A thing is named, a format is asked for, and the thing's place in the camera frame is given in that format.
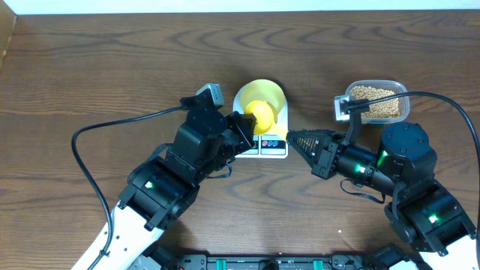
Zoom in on camera cable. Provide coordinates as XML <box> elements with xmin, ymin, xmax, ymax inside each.
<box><xmin>70</xmin><ymin>95</ymin><xmax>211</xmax><ymax>270</ymax></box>
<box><xmin>344</xmin><ymin>91</ymin><xmax>480</xmax><ymax>270</ymax></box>

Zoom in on soybeans in container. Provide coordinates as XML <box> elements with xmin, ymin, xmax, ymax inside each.
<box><xmin>349</xmin><ymin>85</ymin><xmax>401</xmax><ymax>119</ymax></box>

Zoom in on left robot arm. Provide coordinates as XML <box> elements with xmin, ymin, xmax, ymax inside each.
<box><xmin>74</xmin><ymin>108</ymin><xmax>256</xmax><ymax>269</ymax></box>

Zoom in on right camera cable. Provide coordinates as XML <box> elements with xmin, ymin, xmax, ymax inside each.
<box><xmin>344</xmin><ymin>91</ymin><xmax>480</xmax><ymax>270</ymax></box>

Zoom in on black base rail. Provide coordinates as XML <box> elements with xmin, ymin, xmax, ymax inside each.
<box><xmin>143</xmin><ymin>246</ymin><xmax>418</xmax><ymax>270</ymax></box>

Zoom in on yellow measuring scoop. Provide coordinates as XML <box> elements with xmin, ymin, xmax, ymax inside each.
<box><xmin>244</xmin><ymin>100</ymin><xmax>288</xmax><ymax>141</ymax></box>

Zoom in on yellow bowl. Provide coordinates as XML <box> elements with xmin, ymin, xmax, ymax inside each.
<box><xmin>238</xmin><ymin>79</ymin><xmax>287</xmax><ymax>120</ymax></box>

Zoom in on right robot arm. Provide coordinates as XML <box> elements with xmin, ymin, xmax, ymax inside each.
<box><xmin>286</xmin><ymin>122</ymin><xmax>479</xmax><ymax>269</ymax></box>

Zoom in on left camera cable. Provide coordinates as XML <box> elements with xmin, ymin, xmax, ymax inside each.
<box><xmin>70</xmin><ymin>95</ymin><xmax>211</xmax><ymax>270</ymax></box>

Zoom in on clear plastic container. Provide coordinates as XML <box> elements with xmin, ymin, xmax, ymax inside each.
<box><xmin>344</xmin><ymin>79</ymin><xmax>411</xmax><ymax>126</ymax></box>

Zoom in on white digital kitchen scale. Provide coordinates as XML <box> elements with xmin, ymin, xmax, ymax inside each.
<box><xmin>233</xmin><ymin>85</ymin><xmax>288</xmax><ymax>159</ymax></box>

